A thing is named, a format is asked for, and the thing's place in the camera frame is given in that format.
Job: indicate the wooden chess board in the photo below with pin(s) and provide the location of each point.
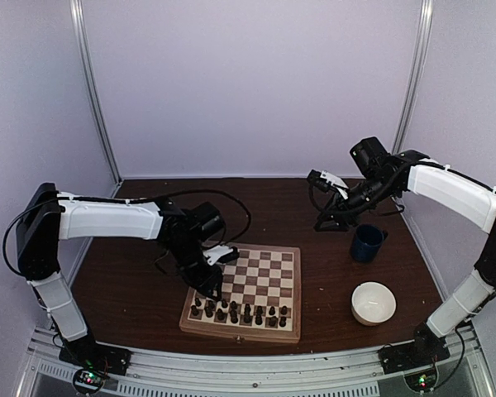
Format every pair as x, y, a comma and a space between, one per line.
262, 275

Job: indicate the left aluminium frame post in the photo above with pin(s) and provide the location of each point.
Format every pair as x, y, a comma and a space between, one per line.
77, 16

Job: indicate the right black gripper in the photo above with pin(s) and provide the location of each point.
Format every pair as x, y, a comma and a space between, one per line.
342, 217

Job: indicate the dark knight chess piece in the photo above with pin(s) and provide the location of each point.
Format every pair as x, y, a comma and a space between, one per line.
221, 316

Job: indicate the white bowl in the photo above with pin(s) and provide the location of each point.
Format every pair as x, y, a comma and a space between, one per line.
372, 304

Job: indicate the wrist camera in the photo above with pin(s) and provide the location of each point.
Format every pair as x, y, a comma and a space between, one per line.
325, 181
221, 254

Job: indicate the right aluminium frame post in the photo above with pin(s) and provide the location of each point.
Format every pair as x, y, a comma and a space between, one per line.
420, 49

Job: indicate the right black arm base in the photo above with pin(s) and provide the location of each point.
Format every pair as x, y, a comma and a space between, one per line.
419, 358

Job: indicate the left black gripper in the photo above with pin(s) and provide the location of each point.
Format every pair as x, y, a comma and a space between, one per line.
206, 282

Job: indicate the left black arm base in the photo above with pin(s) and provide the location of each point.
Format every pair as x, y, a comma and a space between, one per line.
96, 362

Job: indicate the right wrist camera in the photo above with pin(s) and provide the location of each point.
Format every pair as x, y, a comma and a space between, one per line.
325, 181

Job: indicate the aluminium frame post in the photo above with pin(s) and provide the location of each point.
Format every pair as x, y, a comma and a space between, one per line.
77, 16
420, 49

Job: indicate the front aluminium rail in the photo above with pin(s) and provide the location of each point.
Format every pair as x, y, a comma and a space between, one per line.
347, 373

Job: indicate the dark king chess piece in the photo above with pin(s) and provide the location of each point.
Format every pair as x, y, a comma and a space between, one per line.
247, 318

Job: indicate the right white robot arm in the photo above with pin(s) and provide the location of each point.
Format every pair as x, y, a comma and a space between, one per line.
467, 218

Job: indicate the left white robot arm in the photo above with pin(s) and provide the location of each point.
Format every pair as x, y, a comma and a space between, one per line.
53, 216

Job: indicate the dark blue mug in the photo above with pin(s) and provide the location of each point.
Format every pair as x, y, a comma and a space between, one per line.
366, 242

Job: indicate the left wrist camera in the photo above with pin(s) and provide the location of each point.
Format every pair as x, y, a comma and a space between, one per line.
221, 254

